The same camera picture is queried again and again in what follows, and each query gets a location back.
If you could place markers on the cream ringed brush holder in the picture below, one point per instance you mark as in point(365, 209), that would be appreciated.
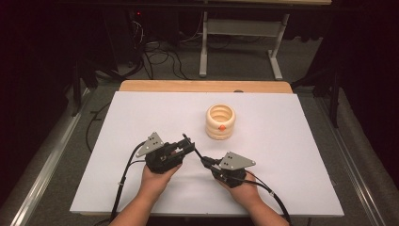
point(213, 132)

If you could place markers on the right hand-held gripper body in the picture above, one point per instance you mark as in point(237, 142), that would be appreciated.
point(235, 161)

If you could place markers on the black stand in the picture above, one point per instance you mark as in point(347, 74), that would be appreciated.
point(76, 91)
point(335, 100)

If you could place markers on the person's right hand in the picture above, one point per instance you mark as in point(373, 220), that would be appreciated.
point(243, 193)

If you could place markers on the aluminium floor rail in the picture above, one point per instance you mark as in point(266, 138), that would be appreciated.
point(357, 169)
point(47, 169)

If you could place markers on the person's left hand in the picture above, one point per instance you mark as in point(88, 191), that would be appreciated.
point(155, 183)

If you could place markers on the black makeup brush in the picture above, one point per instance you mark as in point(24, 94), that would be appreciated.
point(198, 153)

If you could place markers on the white metal desk frame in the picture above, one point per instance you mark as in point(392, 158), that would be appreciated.
point(241, 27)

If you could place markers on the white table cover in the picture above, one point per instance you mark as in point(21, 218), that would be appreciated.
point(276, 141)

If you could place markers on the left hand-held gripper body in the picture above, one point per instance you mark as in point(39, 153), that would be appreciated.
point(153, 146)

